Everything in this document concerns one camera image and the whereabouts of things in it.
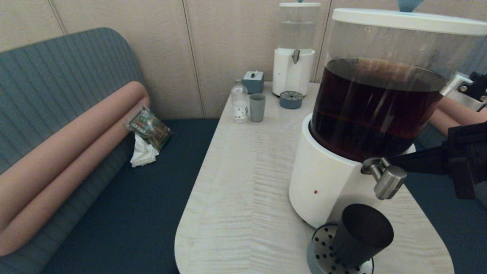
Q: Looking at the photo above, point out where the large metal dispenser tap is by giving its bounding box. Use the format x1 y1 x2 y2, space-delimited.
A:
361 157 407 201

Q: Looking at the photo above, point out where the black tapered cup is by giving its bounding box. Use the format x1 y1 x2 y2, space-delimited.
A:
331 204 395 268

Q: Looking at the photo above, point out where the grey-blue plastic cup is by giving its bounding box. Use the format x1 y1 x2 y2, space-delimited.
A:
249 93 266 123

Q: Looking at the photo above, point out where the dark blue seat cushion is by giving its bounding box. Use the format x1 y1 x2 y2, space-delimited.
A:
42 119 221 274
403 173 487 274

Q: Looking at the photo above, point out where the large dark tea dispenser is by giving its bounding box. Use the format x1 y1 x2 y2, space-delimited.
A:
288 20 484 232

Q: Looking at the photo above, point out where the large perforated drip tray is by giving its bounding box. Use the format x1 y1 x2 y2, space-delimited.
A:
306 223 374 274

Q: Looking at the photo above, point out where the large white dispenser lid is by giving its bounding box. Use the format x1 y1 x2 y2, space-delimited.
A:
331 0 487 37

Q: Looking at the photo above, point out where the small perforated drip tray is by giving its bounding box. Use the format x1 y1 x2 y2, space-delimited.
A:
279 91 304 110

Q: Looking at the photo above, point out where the small clear water dispenser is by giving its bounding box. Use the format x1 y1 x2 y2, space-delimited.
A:
272 6 320 97

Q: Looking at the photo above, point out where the grey-blue tissue box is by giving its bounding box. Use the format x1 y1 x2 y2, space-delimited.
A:
242 70 264 94

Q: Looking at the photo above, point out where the clear plastic bottle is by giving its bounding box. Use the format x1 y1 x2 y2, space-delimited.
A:
231 78 249 123

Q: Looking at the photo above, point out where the small white dispenser lid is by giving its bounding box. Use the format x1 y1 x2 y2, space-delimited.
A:
279 0 321 8

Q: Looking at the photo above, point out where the green snack packet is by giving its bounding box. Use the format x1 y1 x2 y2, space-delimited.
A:
125 106 172 152

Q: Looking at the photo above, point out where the crumpled white tissue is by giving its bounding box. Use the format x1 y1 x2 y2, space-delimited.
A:
130 133 160 168

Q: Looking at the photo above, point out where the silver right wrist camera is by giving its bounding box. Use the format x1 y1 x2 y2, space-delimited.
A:
439 71 487 112

